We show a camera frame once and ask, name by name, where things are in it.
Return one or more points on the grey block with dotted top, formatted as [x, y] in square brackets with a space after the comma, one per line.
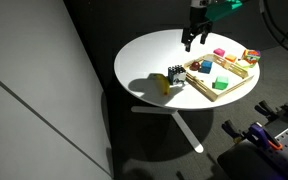
[176, 76]

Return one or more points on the light wooden tray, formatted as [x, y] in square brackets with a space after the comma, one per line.
[201, 85]

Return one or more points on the blue block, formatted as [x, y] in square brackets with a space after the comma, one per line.
[206, 67]

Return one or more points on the lime yellow block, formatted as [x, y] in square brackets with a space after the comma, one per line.
[242, 63]

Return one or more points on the dark red apple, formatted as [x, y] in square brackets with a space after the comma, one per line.
[194, 66]

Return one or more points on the multicoloured picture cube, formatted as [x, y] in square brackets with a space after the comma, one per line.
[251, 55]

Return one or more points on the dark grey platform plate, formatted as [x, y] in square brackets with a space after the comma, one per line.
[240, 165]

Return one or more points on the pink block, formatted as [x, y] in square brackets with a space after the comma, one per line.
[219, 52]

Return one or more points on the green block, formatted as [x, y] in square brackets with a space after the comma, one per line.
[221, 83]

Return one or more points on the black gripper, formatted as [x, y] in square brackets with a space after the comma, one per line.
[198, 18]

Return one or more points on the white table pedestal base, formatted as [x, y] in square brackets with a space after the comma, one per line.
[187, 131]

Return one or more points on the yellow banana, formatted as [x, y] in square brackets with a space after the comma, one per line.
[164, 86]

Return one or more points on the orange block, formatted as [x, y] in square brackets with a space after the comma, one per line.
[231, 58]

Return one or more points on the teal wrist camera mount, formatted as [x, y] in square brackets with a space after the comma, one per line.
[223, 9]

